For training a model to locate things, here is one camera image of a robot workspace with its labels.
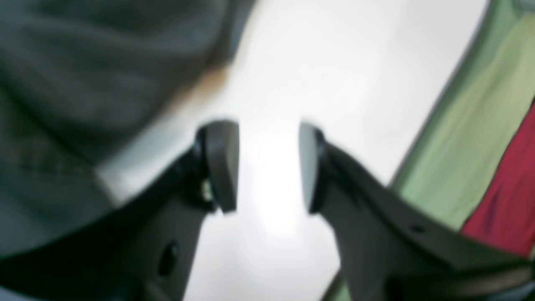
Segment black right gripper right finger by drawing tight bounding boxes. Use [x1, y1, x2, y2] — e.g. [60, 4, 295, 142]
[299, 122, 534, 301]

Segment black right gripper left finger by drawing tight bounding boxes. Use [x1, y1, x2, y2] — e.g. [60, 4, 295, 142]
[1, 120, 239, 301]

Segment dark grey t-shirt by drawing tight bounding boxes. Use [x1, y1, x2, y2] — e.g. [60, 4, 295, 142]
[0, 0, 255, 259]

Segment red cloth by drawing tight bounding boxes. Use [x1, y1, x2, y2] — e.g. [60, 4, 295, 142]
[461, 105, 535, 258]

